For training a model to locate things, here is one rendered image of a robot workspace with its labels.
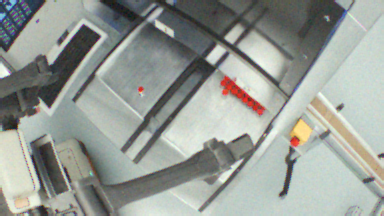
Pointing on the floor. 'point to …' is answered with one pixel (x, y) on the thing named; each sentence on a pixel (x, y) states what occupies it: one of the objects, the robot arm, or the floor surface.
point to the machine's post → (330, 58)
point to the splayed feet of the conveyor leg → (287, 174)
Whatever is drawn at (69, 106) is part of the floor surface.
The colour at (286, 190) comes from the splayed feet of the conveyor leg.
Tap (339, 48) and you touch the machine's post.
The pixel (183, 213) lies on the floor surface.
